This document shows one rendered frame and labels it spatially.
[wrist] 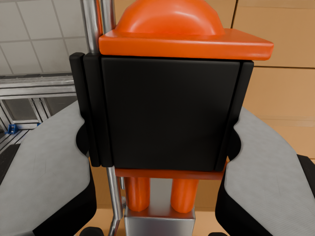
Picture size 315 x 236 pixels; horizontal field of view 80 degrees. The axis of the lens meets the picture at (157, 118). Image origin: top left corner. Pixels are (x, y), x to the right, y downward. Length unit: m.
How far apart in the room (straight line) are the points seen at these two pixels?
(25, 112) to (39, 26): 0.51
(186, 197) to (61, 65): 1.28
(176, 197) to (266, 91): 0.66
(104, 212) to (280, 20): 0.70
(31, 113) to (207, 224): 1.16
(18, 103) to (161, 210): 1.26
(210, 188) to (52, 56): 1.19
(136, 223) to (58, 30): 1.23
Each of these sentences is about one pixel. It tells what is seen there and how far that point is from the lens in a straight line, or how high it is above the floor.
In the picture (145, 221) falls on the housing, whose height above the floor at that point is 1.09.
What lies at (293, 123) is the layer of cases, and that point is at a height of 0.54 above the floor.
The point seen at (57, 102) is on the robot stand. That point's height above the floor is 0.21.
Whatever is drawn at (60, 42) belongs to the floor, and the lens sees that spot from 1.34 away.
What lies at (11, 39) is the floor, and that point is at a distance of 1.49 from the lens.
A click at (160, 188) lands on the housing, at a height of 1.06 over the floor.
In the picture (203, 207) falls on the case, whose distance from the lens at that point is 0.46.
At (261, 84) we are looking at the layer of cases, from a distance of 0.77.
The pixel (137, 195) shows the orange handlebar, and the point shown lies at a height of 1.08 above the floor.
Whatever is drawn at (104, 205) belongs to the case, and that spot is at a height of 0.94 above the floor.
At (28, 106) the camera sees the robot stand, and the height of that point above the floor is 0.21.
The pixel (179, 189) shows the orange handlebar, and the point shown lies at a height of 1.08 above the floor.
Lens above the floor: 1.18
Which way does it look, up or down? 59 degrees down
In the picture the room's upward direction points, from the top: 178 degrees counter-clockwise
